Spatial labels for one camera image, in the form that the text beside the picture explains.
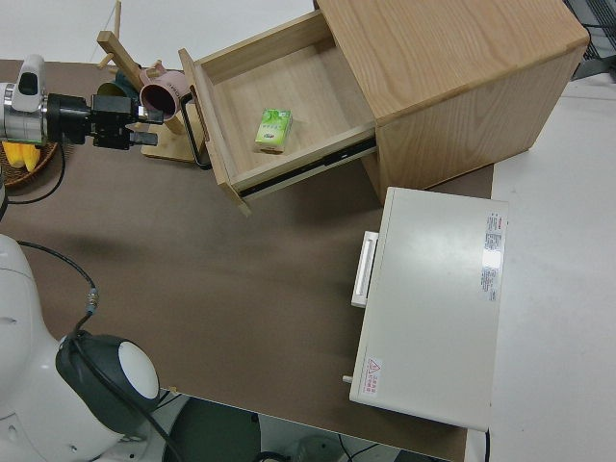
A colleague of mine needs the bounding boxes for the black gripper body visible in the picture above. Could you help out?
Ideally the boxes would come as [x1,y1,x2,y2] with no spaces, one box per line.
[47,92,141,150]

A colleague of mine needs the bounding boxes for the black metal drawer handle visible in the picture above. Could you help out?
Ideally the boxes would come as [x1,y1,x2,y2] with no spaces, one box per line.
[181,85,214,170]

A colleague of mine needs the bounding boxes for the light wooden drawer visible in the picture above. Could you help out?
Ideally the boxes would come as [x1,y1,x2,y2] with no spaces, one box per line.
[178,10,378,219]

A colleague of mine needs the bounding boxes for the light wooden drawer cabinet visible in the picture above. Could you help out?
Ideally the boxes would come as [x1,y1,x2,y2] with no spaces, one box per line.
[313,0,591,194]

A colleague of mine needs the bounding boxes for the wooden mug tree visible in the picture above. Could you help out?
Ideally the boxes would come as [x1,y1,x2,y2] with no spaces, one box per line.
[95,0,204,165]

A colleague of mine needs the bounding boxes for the pink mug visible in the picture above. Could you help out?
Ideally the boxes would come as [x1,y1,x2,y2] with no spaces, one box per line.
[139,67,187,126]

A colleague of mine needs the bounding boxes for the dark teal mug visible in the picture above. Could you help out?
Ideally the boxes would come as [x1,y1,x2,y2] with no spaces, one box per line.
[95,66,146,105]

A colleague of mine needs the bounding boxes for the brown wicker basket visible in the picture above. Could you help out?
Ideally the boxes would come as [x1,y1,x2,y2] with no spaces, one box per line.
[0,138,63,190]

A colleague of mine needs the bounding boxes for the green tissue pack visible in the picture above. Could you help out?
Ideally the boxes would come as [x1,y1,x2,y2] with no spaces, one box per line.
[252,107,294,157]

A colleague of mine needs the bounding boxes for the brown table mat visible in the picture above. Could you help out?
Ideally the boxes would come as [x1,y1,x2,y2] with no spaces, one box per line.
[0,57,498,462]

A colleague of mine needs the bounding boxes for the white toaster oven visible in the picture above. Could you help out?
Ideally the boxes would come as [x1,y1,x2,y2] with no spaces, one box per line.
[342,186,511,432]

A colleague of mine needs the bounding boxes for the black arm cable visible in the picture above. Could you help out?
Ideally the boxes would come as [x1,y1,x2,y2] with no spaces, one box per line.
[17,239,180,462]

